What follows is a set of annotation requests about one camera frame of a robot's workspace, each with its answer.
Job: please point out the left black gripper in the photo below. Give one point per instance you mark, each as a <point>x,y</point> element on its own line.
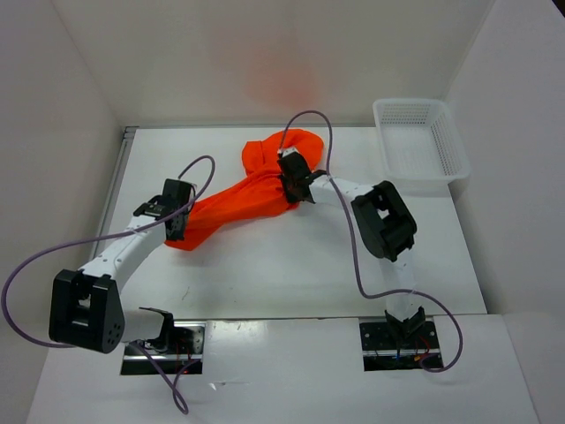
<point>179,234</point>

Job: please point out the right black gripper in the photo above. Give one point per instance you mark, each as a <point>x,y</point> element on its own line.
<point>290,198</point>

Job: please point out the orange mesh shorts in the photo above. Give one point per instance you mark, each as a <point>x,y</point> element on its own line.
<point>260,194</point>

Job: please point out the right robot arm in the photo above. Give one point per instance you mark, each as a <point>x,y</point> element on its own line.
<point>379,216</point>

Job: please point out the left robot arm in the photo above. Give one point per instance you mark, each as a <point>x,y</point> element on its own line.
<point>86,310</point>

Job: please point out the white plastic basket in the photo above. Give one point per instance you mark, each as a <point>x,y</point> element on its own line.
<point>421,148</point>

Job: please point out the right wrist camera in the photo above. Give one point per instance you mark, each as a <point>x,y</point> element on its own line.
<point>282,152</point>

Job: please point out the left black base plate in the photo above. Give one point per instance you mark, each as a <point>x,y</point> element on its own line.
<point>182,353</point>

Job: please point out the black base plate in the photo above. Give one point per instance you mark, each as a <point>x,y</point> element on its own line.
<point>182,353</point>
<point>381,354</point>

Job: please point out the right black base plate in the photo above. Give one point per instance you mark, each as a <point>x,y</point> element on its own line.
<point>381,354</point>

